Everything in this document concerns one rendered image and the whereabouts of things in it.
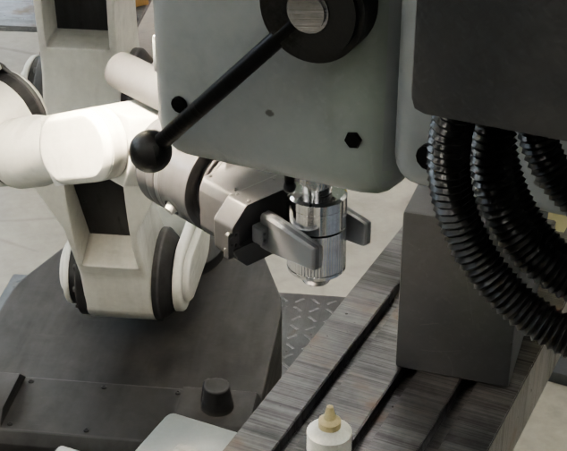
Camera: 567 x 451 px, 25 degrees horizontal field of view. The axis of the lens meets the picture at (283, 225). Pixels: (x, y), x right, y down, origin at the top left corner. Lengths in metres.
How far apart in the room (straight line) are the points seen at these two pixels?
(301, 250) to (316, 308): 1.43
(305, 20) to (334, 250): 0.27
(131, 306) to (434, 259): 0.77
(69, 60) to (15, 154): 0.41
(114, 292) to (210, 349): 0.19
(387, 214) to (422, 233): 2.28
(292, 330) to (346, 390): 1.03
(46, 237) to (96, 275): 1.57
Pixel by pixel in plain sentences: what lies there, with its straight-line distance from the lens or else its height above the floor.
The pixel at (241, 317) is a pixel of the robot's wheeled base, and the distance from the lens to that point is 2.10.
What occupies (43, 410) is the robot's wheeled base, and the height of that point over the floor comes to 0.59.
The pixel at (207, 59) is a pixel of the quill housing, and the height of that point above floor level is 1.40.
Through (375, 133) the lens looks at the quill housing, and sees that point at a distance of 0.85.
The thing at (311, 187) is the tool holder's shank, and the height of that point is 1.27.
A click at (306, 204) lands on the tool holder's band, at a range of 0.99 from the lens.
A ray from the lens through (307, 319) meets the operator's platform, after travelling 2.39.
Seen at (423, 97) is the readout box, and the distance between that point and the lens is 0.51.
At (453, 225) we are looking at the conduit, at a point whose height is 1.42.
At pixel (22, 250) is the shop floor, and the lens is 3.45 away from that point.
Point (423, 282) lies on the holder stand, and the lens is 1.31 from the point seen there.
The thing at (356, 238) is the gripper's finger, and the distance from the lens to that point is 1.03.
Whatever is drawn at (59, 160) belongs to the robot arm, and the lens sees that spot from 1.18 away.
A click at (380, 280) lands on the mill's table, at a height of 0.93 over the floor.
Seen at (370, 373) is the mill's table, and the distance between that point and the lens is 1.37.
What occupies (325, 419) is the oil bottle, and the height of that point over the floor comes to 1.03.
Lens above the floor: 1.73
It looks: 30 degrees down
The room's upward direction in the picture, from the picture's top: straight up
